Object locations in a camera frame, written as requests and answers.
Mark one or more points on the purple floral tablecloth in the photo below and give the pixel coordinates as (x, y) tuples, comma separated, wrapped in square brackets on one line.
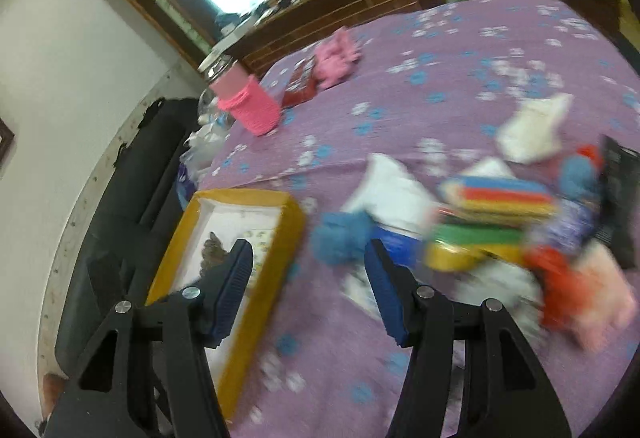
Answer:
[(431, 89)]

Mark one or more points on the glass bottle with lid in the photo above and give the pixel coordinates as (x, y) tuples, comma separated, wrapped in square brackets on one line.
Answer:
[(213, 67)]

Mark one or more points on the blue yarn pompom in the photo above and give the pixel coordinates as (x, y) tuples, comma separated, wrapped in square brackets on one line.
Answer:
[(341, 238)]

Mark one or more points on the black sofa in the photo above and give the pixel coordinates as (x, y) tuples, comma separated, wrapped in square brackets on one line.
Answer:
[(132, 226)]

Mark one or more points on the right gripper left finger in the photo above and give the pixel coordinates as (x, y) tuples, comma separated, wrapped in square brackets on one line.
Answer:
[(141, 359)]

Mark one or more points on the cream white cloth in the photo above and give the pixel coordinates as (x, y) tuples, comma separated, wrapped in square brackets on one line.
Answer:
[(531, 134)]

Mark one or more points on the green yellow sponge pack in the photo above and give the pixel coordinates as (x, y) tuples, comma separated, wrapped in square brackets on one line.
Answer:
[(463, 247)]

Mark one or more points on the blue white patterned pouch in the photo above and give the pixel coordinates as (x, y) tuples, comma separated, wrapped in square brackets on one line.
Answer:
[(568, 228)]

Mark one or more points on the yellow cardboard box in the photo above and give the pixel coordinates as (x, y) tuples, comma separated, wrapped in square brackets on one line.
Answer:
[(273, 223)]

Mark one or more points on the pink crumpled cloth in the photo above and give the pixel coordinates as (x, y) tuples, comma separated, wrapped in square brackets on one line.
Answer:
[(335, 58)]

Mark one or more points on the pink tissue pack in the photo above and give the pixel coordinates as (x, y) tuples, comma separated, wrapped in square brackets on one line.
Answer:
[(608, 304)]

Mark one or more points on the dark red packet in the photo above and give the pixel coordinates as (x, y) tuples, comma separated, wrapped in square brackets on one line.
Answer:
[(302, 86)]

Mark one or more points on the red soft object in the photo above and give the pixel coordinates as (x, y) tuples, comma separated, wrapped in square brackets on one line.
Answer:
[(565, 292)]

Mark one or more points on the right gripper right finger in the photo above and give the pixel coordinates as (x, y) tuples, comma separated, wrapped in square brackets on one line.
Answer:
[(506, 392)]

